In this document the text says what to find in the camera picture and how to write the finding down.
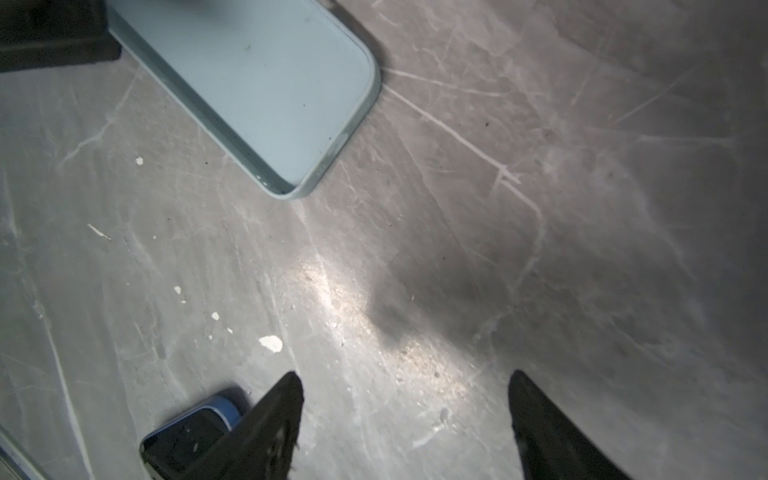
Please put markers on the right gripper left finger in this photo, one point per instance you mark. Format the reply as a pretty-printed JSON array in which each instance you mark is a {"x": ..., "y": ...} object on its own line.
[{"x": 261, "y": 446}]

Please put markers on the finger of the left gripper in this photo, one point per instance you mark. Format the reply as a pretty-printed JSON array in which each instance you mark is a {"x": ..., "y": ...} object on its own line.
[{"x": 52, "y": 33}]

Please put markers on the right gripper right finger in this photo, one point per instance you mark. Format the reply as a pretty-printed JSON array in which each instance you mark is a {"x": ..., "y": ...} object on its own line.
[{"x": 550, "y": 445}]

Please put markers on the black phone front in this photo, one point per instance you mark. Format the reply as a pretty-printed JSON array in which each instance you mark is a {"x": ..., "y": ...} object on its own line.
[{"x": 170, "y": 450}]

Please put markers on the light blue phone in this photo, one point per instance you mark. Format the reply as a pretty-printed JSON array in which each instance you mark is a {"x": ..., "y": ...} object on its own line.
[{"x": 280, "y": 85}]

